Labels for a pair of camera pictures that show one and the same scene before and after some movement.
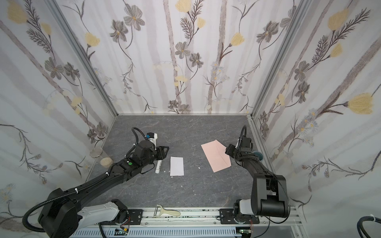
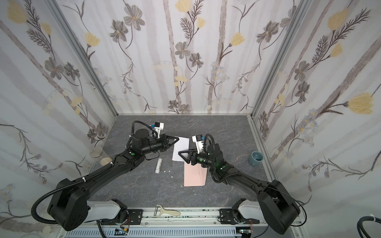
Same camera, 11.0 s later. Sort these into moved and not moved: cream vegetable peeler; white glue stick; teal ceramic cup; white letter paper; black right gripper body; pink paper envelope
Moved: black right gripper body; white letter paper; pink paper envelope
Not moved: teal ceramic cup; cream vegetable peeler; white glue stick
